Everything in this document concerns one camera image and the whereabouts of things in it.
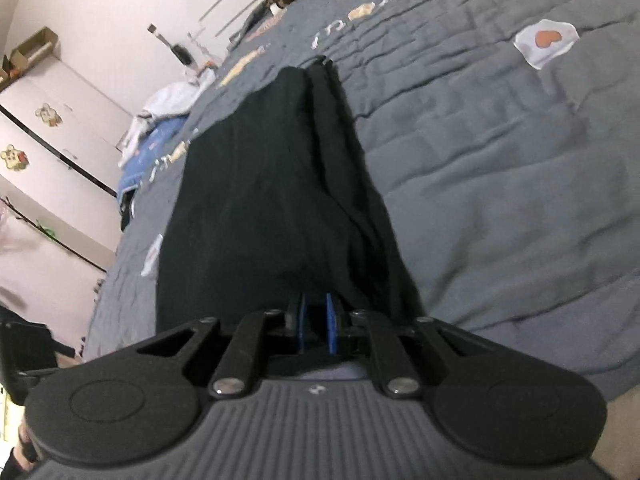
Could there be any black clothes rack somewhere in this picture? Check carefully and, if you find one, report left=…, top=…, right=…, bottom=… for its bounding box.
left=0, top=195, right=108, bottom=273

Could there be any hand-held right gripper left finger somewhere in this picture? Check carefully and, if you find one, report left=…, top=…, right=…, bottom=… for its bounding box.
left=135, top=292, right=308, bottom=401

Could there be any grey printed quilt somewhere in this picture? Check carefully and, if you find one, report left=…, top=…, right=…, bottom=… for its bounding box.
left=82, top=0, right=640, bottom=391

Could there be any black garment beside bed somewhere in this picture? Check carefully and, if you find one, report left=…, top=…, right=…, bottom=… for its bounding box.
left=119, top=187, right=138, bottom=233

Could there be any small cardboard box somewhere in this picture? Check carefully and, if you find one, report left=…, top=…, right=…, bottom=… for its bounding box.
left=10, top=27, right=62, bottom=68

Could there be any black t-shirt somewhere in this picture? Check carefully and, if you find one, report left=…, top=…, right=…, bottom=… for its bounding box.
left=156, top=55, right=426, bottom=336

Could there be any brown mouse sticker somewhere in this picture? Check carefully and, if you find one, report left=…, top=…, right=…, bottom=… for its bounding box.
left=35, top=104, right=63, bottom=127

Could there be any white wardrobe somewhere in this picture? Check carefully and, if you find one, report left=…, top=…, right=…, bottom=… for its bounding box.
left=0, top=55, right=138, bottom=196

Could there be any light grey hoodie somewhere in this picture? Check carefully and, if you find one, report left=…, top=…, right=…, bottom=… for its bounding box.
left=117, top=67, right=218, bottom=168

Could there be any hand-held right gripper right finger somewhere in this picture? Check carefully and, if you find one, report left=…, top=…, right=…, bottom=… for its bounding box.
left=325, top=292, right=496, bottom=401

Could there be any blue printed pillow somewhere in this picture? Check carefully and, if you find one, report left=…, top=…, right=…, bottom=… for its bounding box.
left=116, top=115, right=193, bottom=211

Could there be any white bed headboard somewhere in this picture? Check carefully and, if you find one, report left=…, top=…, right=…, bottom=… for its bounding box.
left=200, top=0, right=281, bottom=41

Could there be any mouse sticker with red patch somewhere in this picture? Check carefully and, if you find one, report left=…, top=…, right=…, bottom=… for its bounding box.
left=0, top=144, right=30, bottom=172

